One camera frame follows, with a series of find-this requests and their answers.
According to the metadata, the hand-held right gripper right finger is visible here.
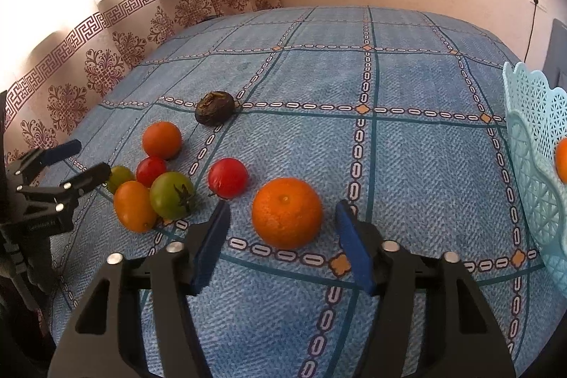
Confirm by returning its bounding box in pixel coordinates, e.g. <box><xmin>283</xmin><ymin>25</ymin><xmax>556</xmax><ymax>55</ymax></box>
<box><xmin>334</xmin><ymin>199</ymin><xmax>517</xmax><ymax>378</ymax></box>

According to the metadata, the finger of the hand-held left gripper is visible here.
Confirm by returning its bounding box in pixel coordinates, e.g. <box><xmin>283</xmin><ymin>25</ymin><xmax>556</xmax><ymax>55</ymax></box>
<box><xmin>5</xmin><ymin>140</ymin><xmax>83</xmax><ymax>186</ymax></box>
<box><xmin>18</xmin><ymin>162</ymin><xmax>112</xmax><ymax>213</ymax></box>

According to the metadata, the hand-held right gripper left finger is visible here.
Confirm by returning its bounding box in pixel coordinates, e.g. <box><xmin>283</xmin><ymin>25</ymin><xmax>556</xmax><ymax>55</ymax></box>
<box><xmin>46</xmin><ymin>199</ymin><xmax>231</xmax><ymax>378</ymax></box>

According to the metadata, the small green tomato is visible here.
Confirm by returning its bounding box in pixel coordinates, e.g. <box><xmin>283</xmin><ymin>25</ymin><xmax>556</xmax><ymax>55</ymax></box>
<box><xmin>106</xmin><ymin>166</ymin><xmax>136</xmax><ymax>195</ymax></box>

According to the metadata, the orange oval tomato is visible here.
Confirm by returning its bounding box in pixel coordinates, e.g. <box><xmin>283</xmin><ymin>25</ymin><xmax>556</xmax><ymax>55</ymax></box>
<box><xmin>113</xmin><ymin>180</ymin><xmax>159</xmax><ymax>233</ymax></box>

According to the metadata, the small red tomato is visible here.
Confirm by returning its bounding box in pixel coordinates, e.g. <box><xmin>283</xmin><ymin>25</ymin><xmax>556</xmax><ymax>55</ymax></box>
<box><xmin>135</xmin><ymin>156</ymin><xmax>168</xmax><ymax>188</ymax></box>

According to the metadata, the green tomato with stem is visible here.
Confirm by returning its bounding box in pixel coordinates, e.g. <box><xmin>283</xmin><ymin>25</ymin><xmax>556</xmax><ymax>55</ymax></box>
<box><xmin>149</xmin><ymin>171</ymin><xmax>196</xmax><ymax>220</ymax></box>

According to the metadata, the large orange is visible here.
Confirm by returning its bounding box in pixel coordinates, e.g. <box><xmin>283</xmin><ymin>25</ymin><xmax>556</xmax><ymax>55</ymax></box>
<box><xmin>252</xmin><ymin>177</ymin><xmax>324</xmax><ymax>250</ymax></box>

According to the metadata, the small orange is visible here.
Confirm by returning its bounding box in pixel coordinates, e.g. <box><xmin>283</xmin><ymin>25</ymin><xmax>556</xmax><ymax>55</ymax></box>
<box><xmin>142</xmin><ymin>121</ymin><xmax>183</xmax><ymax>161</ymax></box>

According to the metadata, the light blue plastic basket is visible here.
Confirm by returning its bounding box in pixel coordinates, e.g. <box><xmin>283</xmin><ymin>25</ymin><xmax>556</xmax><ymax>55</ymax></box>
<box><xmin>503</xmin><ymin>61</ymin><xmax>567</xmax><ymax>301</ymax></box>

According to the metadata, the blue checked bedspread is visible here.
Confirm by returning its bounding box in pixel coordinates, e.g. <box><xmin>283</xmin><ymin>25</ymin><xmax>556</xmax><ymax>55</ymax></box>
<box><xmin>46</xmin><ymin>6</ymin><xmax>567</xmax><ymax>378</ymax></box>

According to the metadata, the patterned beige curtain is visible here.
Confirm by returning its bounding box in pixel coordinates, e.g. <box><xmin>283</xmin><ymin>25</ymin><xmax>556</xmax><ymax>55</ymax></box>
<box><xmin>0</xmin><ymin>0</ymin><xmax>282</xmax><ymax>166</ymax></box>

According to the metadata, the dark brown wrinkled fruit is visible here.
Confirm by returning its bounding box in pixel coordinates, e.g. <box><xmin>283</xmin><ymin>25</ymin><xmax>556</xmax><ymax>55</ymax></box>
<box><xmin>194</xmin><ymin>91</ymin><xmax>236</xmax><ymax>125</ymax></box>

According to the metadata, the grey sofa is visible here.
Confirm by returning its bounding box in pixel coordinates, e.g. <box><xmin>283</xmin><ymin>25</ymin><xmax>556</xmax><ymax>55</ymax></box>
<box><xmin>545</xmin><ymin>18</ymin><xmax>567</xmax><ymax>92</ymax></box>

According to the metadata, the black power cable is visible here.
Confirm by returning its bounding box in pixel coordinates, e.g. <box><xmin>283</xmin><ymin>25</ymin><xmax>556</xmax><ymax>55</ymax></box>
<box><xmin>524</xmin><ymin>4</ymin><xmax>539</xmax><ymax>64</ymax></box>

